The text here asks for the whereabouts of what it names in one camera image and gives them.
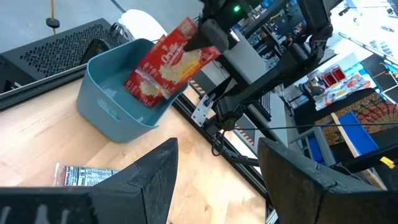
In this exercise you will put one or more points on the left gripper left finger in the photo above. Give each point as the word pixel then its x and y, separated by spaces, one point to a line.
pixel 140 193

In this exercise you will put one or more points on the white round stool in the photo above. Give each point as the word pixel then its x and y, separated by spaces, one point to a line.
pixel 143 25

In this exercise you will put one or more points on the small yellow tag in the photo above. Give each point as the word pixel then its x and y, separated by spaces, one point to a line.
pixel 387 162

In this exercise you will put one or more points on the red popcorn bag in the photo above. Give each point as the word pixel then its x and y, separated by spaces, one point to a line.
pixel 143 90
pixel 174 62
pixel 84 175

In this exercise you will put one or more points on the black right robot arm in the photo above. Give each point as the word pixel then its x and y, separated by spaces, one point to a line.
pixel 264 77

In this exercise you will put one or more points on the teal plastic basket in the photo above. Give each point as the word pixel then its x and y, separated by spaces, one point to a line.
pixel 105 93

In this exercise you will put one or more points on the red storage box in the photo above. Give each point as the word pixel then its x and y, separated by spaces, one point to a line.
pixel 334 76

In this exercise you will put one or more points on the white metal bracket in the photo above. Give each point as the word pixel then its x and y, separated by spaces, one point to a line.
pixel 202 110

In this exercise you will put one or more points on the blue plastic bin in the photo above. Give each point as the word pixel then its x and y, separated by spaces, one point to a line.
pixel 357 133
pixel 315 151

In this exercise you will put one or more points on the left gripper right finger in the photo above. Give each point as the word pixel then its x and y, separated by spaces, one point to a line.
pixel 304 193

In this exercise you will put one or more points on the black perforated computer case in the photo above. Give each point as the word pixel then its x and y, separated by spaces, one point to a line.
pixel 56 49

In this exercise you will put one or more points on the colourful printed sheet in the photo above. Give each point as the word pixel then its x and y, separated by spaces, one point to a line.
pixel 342 90

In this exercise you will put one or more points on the patterned mandala cloth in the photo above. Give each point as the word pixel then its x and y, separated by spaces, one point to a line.
pixel 373 109

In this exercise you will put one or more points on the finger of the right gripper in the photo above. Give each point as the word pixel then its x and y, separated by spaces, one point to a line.
pixel 211 34

